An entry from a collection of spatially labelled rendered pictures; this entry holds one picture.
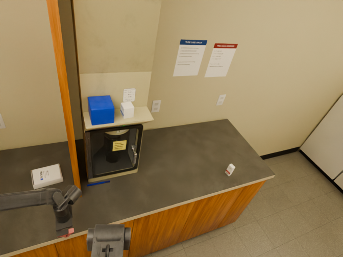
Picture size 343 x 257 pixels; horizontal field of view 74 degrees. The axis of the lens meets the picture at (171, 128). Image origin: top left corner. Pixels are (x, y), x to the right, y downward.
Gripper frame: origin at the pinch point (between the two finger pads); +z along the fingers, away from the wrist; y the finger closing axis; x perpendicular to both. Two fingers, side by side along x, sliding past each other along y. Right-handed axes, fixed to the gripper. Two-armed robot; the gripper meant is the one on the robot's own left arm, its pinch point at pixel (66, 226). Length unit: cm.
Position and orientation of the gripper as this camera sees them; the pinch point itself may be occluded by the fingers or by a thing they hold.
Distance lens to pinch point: 127.0
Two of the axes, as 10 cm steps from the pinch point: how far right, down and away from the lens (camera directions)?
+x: -9.1, 1.3, -4.0
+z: -1.8, 7.4, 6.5
